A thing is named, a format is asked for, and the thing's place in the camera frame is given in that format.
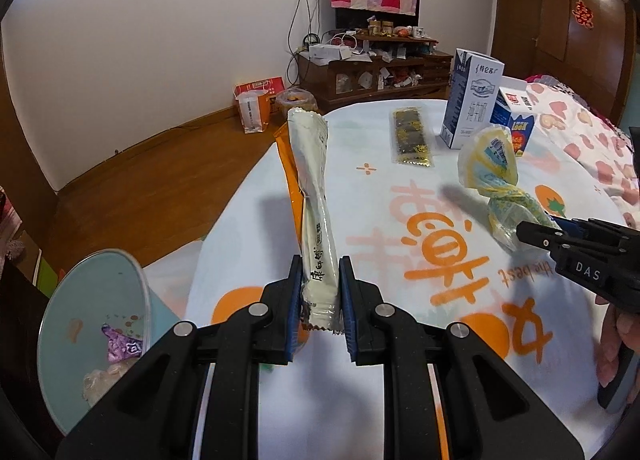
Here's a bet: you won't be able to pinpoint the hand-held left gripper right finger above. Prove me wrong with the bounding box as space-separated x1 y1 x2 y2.
339 255 586 460

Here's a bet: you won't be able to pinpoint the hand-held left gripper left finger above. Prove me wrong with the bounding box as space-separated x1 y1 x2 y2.
55 255 306 460

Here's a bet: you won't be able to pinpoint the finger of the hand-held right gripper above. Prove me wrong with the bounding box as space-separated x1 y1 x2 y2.
515 217 640 261

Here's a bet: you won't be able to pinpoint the white yellow plastic wrapper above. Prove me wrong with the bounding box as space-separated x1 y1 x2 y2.
457 125 558 253

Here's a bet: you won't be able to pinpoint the orange white snack wrapper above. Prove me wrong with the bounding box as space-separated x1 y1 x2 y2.
274 107 347 341

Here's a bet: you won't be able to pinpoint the purple foil wrapper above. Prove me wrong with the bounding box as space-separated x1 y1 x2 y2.
101 324 146 361

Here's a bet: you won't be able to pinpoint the light blue plastic bin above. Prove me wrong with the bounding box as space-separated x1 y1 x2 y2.
37 249 183 436

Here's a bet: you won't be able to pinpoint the person's right hand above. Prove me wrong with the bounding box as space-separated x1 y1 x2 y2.
595 307 637 387

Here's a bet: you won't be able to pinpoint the white orange printed tablecloth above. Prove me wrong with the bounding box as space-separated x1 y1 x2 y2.
145 98 640 460

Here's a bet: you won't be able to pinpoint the pink heart print blanket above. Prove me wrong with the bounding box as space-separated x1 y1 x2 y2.
525 82 640 201

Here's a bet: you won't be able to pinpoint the blue white milk carton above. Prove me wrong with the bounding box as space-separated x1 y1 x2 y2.
489 77 537 158

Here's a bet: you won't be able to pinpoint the tall white milk carton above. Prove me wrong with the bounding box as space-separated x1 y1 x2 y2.
440 48 506 149

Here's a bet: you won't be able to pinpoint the dark flat snack packet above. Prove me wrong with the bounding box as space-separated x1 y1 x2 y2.
390 107 435 168

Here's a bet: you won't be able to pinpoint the white paper bag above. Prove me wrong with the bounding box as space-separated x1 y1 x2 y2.
236 91 273 135

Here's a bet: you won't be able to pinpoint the plastic bag of oranges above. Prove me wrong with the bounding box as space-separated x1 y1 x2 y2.
275 87 318 115

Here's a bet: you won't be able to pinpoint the orange gift box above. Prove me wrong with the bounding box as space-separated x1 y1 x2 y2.
235 77 286 115

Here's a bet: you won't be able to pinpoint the wooden television cabinet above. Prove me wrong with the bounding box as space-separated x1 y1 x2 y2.
297 37 453 113

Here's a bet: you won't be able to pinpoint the white box on cabinet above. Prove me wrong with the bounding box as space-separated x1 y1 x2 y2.
308 44 351 60

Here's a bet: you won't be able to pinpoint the black television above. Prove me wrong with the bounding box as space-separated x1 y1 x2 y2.
335 7 421 33

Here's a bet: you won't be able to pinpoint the dark crumpled cloth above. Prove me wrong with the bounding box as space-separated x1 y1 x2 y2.
0 185 23 261

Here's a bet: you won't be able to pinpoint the red paper wall decoration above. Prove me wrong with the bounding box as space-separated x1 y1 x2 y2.
572 0 596 30

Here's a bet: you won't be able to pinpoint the hanging power cables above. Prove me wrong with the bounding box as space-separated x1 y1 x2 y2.
286 0 321 90

